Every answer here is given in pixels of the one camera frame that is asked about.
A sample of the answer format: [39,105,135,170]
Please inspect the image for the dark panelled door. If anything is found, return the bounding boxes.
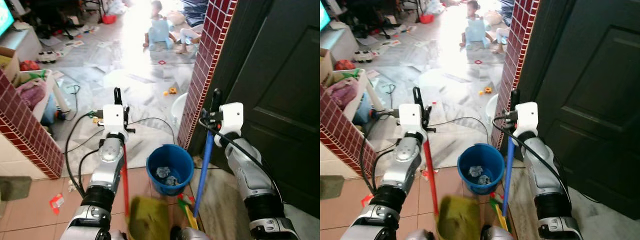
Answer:
[209,0,321,219]
[517,0,640,221]

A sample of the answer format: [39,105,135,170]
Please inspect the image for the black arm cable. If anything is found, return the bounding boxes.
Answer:
[65,111,105,197]
[360,110,401,196]
[198,116,284,203]
[492,116,573,203]

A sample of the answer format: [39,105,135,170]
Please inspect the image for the blue-handled colourful broom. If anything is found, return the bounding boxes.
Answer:
[177,131,216,232]
[489,136,516,233]

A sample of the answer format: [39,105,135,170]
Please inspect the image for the white plastic bin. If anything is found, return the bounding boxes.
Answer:
[484,93,500,124]
[170,92,189,127]

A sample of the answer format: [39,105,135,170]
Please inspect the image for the white basket with clothes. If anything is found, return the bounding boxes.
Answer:
[324,68,372,127]
[14,69,57,126]

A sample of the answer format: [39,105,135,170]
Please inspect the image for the black office chair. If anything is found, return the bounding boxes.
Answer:
[345,0,401,40]
[29,0,87,40]

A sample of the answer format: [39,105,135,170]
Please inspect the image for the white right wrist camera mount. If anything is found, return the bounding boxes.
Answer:
[514,102,539,136]
[218,102,245,137]

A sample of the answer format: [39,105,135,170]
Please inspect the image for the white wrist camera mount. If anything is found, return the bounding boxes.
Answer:
[514,102,539,136]
[101,104,126,135]
[398,103,424,134]
[218,102,245,137]

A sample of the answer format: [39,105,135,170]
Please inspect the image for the light blue child chair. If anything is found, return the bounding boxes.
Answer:
[465,19,492,51]
[148,19,175,51]

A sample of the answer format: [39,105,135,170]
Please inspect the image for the white toy truck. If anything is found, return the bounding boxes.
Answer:
[353,49,375,64]
[37,50,59,64]

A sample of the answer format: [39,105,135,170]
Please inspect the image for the black floor cable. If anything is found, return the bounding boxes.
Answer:
[372,84,490,151]
[62,84,177,151]

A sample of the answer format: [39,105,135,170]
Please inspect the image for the grey television stand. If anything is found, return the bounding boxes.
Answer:
[0,27,44,62]
[320,26,361,63]

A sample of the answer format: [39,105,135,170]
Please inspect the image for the small child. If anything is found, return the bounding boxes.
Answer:
[459,0,496,51]
[143,0,179,51]

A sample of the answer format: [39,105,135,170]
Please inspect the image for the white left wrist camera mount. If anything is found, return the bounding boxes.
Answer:
[398,103,424,134]
[101,104,126,135]

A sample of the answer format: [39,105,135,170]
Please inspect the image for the blue plastic bucket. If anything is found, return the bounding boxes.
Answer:
[457,143,506,196]
[146,144,195,197]

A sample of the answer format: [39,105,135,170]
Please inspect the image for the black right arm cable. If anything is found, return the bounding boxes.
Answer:
[198,116,284,203]
[492,116,573,203]

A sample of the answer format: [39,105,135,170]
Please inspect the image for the television screen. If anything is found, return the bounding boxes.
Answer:
[0,0,15,37]
[320,4,332,32]

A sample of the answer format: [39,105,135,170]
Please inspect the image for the dark floor mat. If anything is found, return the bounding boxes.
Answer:
[0,176,33,202]
[320,175,346,200]

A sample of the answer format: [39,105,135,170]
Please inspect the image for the red-handled olive dustpan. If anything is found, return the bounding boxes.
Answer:
[423,140,483,240]
[121,144,172,240]

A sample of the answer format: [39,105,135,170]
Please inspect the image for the cardboard box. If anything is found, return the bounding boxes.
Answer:
[0,46,21,84]
[320,47,334,83]

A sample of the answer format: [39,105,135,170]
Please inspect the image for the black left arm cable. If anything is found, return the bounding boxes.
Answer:
[360,110,401,196]
[65,111,105,197]

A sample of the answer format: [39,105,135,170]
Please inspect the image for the crumpled paper trash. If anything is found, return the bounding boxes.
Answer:
[468,165,493,186]
[155,166,180,186]

